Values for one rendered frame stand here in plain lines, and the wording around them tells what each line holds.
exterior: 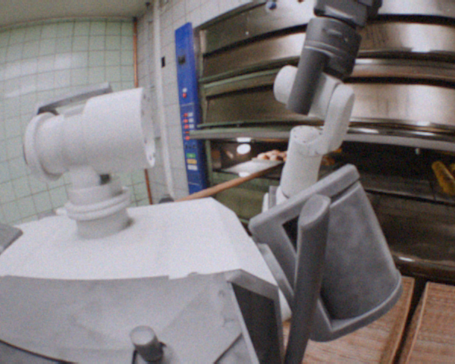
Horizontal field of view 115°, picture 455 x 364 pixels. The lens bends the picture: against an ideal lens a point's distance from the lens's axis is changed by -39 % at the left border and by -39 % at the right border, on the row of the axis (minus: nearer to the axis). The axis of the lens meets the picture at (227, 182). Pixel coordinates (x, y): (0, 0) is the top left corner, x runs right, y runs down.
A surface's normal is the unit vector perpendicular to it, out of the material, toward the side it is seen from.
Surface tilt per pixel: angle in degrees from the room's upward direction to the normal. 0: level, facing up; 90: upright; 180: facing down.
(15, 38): 90
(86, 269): 0
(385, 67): 90
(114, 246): 0
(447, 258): 66
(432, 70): 90
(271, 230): 73
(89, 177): 90
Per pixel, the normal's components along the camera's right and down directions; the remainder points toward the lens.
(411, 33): -0.67, -0.11
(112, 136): 0.19, 0.32
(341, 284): -0.58, 0.13
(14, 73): 0.72, 0.12
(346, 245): -0.27, -0.06
